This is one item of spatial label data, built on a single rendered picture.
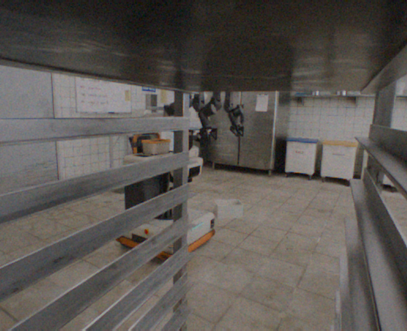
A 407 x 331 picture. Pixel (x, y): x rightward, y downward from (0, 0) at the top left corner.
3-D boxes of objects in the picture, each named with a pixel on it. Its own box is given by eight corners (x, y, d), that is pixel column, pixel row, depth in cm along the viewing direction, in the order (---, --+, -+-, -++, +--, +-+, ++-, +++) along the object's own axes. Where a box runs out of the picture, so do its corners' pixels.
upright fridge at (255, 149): (284, 171, 581) (292, 71, 544) (270, 179, 505) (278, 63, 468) (225, 163, 653) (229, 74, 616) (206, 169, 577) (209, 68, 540)
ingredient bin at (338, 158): (318, 182, 487) (322, 139, 473) (322, 176, 541) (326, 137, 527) (351, 187, 460) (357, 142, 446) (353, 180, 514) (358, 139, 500)
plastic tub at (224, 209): (237, 211, 332) (238, 198, 329) (243, 218, 310) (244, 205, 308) (214, 212, 327) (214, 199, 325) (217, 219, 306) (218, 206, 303)
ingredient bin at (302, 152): (282, 177, 519) (285, 137, 505) (289, 172, 574) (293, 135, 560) (312, 181, 493) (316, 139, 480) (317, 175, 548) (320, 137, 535)
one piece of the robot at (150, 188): (122, 228, 234) (120, 132, 219) (164, 210, 280) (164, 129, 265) (151, 239, 217) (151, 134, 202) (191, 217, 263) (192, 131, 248)
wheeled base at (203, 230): (113, 243, 237) (112, 216, 232) (161, 220, 290) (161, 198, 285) (174, 267, 202) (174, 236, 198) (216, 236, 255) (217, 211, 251)
